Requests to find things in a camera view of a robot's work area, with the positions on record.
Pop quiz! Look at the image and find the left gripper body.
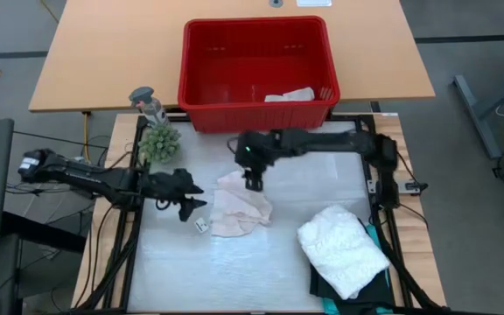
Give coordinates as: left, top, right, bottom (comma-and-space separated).
140, 168, 194, 211

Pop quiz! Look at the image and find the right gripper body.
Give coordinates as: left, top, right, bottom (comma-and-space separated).
233, 129, 289, 175

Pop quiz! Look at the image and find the small white label tag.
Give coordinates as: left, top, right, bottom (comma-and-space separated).
193, 216, 211, 235

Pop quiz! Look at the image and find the small pinkish white garment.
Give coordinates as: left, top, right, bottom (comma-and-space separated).
210, 169, 274, 239

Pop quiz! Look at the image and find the thin plain white cloth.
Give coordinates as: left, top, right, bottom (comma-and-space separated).
263, 86, 317, 104

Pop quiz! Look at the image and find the black jacket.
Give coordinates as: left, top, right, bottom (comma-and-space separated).
308, 218, 394, 310

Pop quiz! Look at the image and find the teal garment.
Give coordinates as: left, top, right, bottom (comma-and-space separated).
320, 222, 394, 315

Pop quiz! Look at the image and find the red plastic laundry bin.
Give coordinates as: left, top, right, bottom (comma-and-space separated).
177, 16, 341, 135

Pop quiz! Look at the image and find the green potted succulent plant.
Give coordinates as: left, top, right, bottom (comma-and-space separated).
137, 123, 183, 164

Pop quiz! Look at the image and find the clear spray bottle grey head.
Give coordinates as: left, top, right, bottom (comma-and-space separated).
128, 86, 172, 130

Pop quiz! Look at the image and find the orange wooden desk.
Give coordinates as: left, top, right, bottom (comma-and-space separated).
27, 0, 437, 114

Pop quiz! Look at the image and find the grey metal desk leg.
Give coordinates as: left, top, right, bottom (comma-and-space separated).
452, 65, 504, 159

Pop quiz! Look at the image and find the black aluminium table frame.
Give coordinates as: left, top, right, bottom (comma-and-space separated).
76, 113, 445, 315

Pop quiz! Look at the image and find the yellow cable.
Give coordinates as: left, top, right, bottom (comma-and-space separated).
83, 111, 92, 164

